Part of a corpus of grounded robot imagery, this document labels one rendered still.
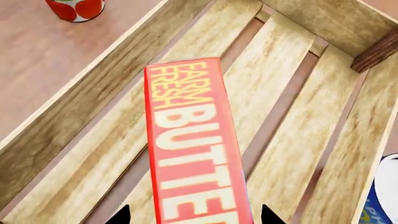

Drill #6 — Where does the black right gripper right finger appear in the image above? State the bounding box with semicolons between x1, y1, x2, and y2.
261;203;286;224

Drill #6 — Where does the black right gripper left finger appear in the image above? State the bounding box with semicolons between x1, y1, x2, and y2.
106;203;131;224

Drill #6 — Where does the red butter box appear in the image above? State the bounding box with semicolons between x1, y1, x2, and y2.
144;56;256;224

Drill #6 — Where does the light wooden slatted crate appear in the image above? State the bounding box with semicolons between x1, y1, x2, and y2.
0;0;398;224

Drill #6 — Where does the blue and white can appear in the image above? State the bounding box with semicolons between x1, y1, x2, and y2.
358;153;398;224

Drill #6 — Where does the red and white tomato can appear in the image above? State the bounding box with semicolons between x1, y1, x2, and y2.
45;0;106;23

